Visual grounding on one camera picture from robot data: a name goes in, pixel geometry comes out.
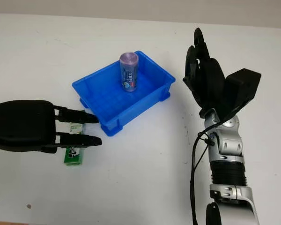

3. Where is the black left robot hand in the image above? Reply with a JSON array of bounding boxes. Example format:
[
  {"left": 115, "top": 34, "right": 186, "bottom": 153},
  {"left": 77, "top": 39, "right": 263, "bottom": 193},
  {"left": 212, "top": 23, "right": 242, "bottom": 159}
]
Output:
[{"left": 0, "top": 100, "right": 103, "bottom": 154}]

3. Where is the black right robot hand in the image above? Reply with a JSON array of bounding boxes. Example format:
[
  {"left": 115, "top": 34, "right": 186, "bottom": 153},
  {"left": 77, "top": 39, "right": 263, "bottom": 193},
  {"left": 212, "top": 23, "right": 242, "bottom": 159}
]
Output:
[{"left": 182, "top": 27, "right": 226, "bottom": 117}]

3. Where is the green white carton box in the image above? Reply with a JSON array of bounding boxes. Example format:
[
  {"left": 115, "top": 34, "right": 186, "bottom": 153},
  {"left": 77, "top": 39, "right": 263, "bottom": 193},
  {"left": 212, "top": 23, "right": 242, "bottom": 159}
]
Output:
[{"left": 62, "top": 109, "right": 88, "bottom": 167}]

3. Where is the purple toothpaste tube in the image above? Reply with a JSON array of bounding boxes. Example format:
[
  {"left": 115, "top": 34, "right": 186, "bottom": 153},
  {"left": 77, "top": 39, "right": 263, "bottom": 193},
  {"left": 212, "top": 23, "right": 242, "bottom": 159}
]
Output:
[{"left": 118, "top": 52, "right": 139, "bottom": 92}]

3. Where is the blue plastic tray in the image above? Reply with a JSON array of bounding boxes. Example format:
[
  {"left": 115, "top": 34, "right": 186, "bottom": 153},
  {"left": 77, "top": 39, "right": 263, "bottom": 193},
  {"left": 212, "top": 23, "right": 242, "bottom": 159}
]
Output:
[{"left": 72, "top": 50, "right": 176, "bottom": 138}]

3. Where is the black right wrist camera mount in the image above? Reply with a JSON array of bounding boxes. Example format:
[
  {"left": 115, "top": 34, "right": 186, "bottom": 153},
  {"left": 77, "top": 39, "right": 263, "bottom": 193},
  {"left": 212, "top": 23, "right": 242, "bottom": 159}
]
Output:
[{"left": 219, "top": 67, "right": 262, "bottom": 123}]

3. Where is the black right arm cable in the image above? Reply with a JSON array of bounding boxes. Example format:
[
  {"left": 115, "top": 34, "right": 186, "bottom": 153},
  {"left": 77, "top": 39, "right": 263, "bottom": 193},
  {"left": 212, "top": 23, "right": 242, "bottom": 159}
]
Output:
[{"left": 189, "top": 120, "right": 223, "bottom": 225}]

